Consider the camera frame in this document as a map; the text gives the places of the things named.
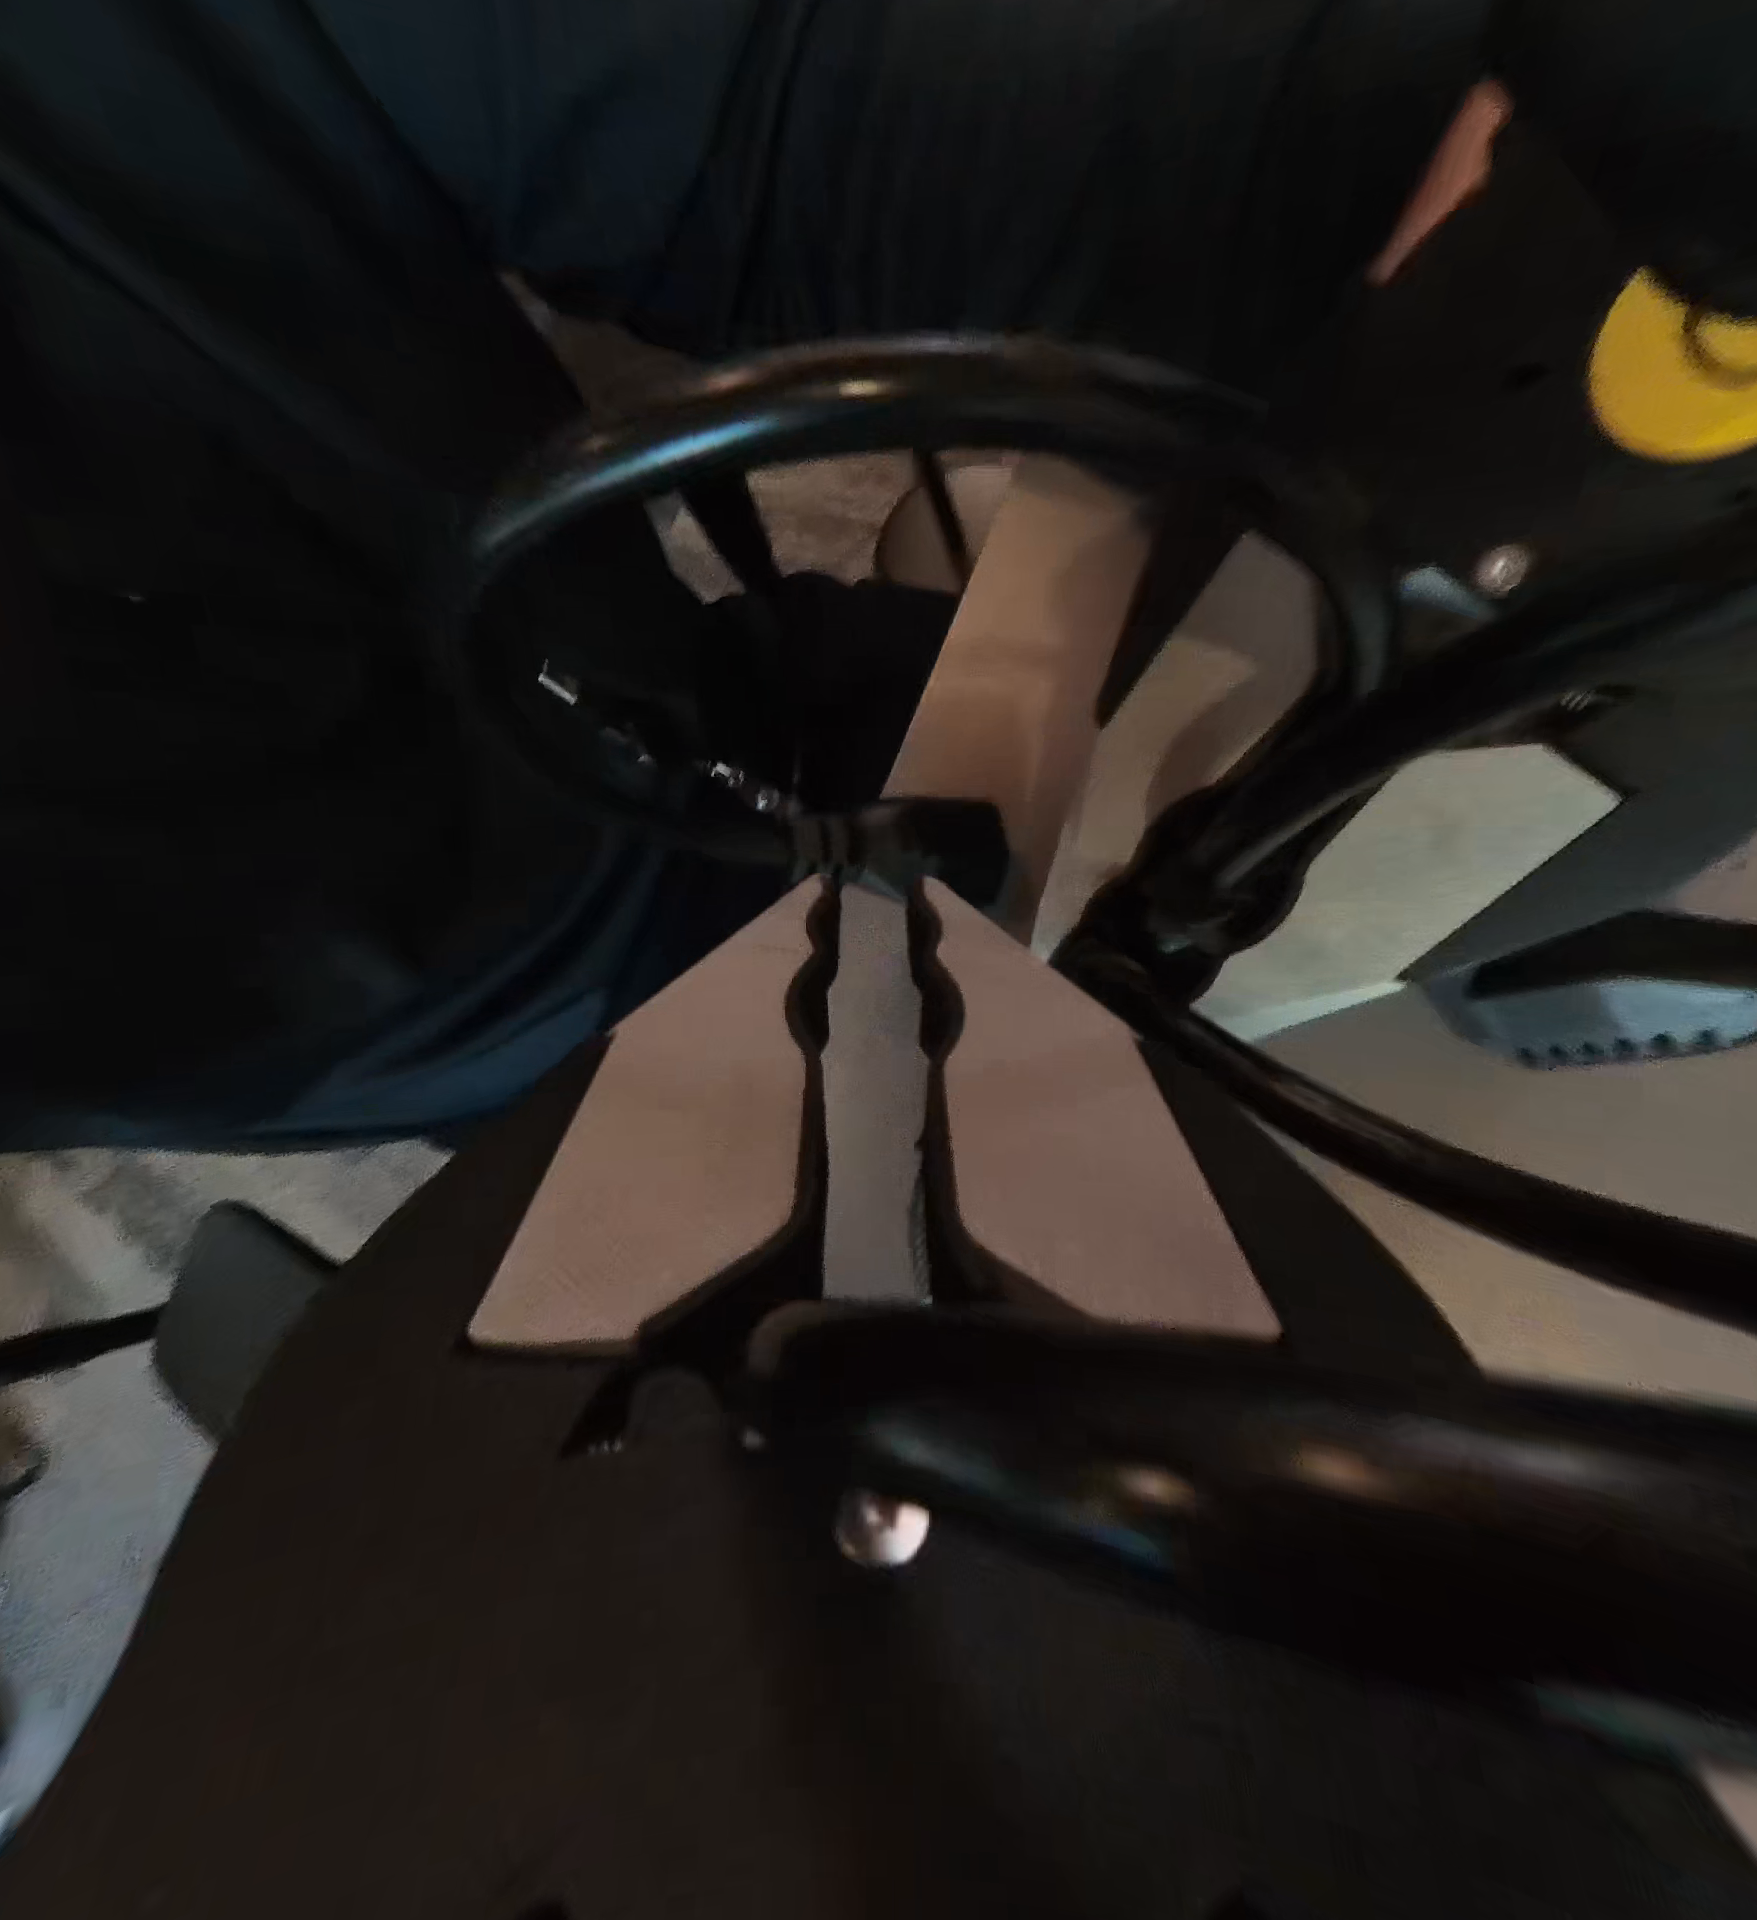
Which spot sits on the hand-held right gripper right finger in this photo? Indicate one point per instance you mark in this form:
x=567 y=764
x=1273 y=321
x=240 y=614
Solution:
x=1088 y=1170

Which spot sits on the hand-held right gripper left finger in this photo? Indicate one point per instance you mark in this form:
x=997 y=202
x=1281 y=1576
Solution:
x=668 y=1170

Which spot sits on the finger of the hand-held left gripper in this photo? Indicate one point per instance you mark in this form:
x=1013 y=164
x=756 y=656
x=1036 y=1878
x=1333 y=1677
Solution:
x=1210 y=677
x=1419 y=871

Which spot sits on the black power strip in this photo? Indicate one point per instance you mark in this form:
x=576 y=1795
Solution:
x=817 y=677

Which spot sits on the person's left hand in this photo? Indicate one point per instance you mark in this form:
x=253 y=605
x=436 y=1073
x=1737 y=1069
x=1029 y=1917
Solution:
x=1442 y=181

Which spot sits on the pale furniture leg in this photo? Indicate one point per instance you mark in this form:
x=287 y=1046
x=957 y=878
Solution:
x=1013 y=647

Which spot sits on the black metal leg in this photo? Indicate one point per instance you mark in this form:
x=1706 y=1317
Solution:
x=730 y=542
x=943 y=511

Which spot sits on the grey rounded object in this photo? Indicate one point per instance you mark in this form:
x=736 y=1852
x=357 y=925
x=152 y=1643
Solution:
x=240 y=1320

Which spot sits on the person's dark blue clothing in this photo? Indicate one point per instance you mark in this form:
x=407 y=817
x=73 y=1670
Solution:
x=368 y=301

